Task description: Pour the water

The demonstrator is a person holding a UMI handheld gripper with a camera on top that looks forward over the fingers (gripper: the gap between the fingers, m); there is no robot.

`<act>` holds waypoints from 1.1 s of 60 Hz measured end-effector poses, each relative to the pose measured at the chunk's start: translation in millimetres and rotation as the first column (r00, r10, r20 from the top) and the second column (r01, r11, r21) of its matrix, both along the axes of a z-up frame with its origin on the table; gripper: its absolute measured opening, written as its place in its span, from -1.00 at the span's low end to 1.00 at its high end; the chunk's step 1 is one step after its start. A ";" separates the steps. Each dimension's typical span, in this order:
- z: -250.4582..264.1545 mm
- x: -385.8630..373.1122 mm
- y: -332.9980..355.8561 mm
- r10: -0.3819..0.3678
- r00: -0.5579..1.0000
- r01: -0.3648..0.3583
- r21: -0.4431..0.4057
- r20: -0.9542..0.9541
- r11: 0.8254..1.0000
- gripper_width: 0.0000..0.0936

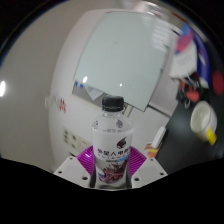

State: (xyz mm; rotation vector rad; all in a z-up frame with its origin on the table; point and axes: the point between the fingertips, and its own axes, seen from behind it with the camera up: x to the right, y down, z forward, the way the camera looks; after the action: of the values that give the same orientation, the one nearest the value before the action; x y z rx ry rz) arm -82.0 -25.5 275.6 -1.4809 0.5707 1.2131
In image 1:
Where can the black and red items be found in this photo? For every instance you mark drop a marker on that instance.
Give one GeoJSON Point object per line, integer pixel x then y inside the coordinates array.
{"type": "Point", "coordinates": [190, 95]}

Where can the blue cardboard box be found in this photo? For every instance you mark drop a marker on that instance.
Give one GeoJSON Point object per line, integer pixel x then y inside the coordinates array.
{"type": "Point", "coordinates": [193, 53]}

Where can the red wall sign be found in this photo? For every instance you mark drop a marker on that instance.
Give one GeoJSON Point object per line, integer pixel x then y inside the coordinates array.
{"type": "Point", "coordinates": [61, 105]}

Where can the large glass whiteboard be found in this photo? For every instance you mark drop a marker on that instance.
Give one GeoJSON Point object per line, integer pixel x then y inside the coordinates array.
{"type": "Point", "coordinates": [126, 56]}

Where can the flat white eraser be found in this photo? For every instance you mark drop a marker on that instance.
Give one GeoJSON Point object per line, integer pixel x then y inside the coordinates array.
{"type": "Point", "coordinates": [159, 136]}

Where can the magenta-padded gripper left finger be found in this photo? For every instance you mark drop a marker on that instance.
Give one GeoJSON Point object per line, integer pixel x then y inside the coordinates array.
{"type": "Point", "coordinates": [85, 161]}

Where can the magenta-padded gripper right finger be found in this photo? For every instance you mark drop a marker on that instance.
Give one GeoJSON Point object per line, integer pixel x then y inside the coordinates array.
{"type": "Point", "coordinates": [140, 163]}

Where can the white-labelled black-capped drink bottle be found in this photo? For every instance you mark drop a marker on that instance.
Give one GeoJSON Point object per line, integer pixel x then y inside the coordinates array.
{"type": "Point", "coordinates": [111, 150]}

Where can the large white wall poster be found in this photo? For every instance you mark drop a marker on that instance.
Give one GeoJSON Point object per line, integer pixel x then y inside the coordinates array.
{"type": "Point", "coordinates": [75, 140]}

